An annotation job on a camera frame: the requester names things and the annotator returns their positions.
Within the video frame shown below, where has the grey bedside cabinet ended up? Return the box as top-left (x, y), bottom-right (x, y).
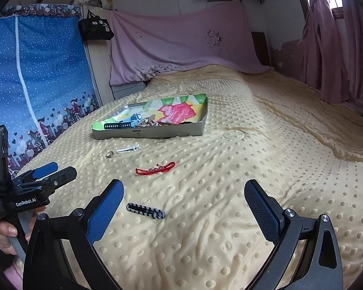
top-left (110, 80), bottom-right (148, 101)

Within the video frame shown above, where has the red cord bracelet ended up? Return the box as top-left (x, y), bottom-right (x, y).
top-left (136, 162), bottom-right (176, 176)

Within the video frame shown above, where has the pink hanging sheet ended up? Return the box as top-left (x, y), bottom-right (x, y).
top-left (109, 0), bottom-right (274, 87)

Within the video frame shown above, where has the yellow dotted blanket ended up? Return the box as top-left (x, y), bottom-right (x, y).
top-left (15, 65), bottom-right (363, 290)

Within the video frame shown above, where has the light wooden cabinet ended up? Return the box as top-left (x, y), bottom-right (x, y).
top-left (80, 5), bottom-right (116, 106)

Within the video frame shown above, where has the pink curtain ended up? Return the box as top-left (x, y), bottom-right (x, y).
top-left (301, 0), bottom-right (349, 104)
top-left (339, 0), bottom-right (363, 116)

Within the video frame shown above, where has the person's left forearm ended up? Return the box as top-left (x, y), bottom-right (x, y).
top-left (0, 249), bottom-right (26, 286)

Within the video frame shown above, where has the blue printed wardrobe cover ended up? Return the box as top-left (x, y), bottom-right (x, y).
top-left (0, 4), bottom-right (102, 176)

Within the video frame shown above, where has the person's left hand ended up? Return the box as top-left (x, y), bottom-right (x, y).
top-left (0, 206), bottom-right (46, 257)

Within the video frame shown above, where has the black tote bag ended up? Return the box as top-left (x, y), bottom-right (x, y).
top-left (79, 10), bottom-right (114, 41)

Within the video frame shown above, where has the black white checkered hair clip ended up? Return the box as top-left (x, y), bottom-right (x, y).
top-left (126, 203), bottom-right (166, 220)

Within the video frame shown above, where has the colourful printed cardboard tray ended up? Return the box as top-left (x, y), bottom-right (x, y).
top-left (91, 93), bottom-right (209, 140)

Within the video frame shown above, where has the brown wooden board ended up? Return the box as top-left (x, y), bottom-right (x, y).
top-left (251, 32), bottom-right (272, 66)

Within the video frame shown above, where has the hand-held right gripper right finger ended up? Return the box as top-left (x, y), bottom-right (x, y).
top-left (244, 179), bottom-right (344, 290)

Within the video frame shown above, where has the grey hair claw clip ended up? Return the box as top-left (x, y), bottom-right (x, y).
top-left (136, 115), bottom-right (159, 127)

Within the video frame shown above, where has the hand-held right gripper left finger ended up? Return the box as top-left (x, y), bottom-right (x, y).
top-left (23, 179), bottom-right (125, 290)

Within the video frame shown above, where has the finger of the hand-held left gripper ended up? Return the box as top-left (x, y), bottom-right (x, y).
top-left (21, 166), bottom-right (78, 192)
top-left (14, 162), bottom-right (59, 185)

